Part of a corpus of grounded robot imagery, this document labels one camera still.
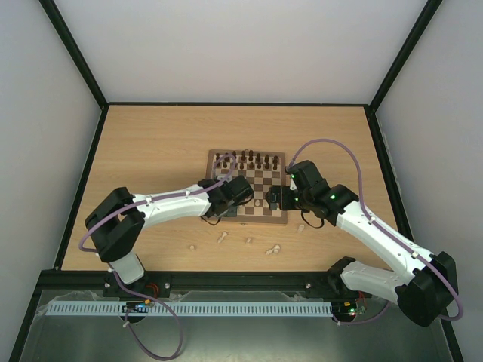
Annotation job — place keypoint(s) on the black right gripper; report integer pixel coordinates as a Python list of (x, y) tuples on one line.
[(275, 197)]

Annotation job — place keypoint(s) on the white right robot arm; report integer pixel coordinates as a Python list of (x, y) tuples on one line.
[(422, 284)]

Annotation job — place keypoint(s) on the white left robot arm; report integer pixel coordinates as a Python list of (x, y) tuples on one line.
[(114, 226)]

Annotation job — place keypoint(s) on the wooden folding chess board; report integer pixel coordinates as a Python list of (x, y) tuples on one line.
[(260, 181)]

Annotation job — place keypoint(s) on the black aluminium frame rail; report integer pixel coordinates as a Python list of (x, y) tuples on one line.
[(324, 284)]

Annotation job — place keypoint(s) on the light blue cable duct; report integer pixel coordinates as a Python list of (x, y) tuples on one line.
[(191, 309)]

